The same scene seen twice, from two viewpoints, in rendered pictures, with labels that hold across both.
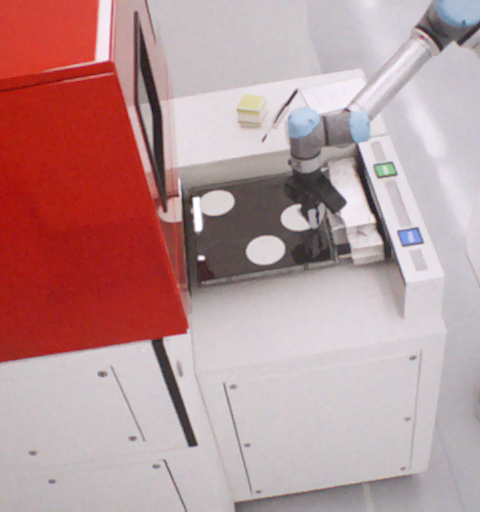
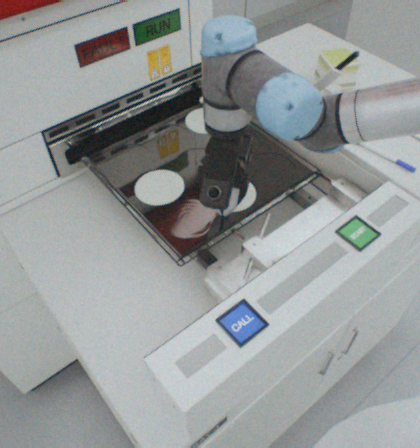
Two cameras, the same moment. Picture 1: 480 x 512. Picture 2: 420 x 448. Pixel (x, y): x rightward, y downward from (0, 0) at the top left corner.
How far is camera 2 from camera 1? 143 cm
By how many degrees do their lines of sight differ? 32
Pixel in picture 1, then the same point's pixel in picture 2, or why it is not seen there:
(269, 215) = not seen: hidden behind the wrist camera
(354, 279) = (195, 301)
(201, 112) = (309, 46)
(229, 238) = (160, 151)
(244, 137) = not seen: hidden behind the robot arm
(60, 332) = not seen: outside the picture
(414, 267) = (182, 356)
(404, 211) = (295, 292)
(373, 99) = (382, 103)
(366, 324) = (125, 349)
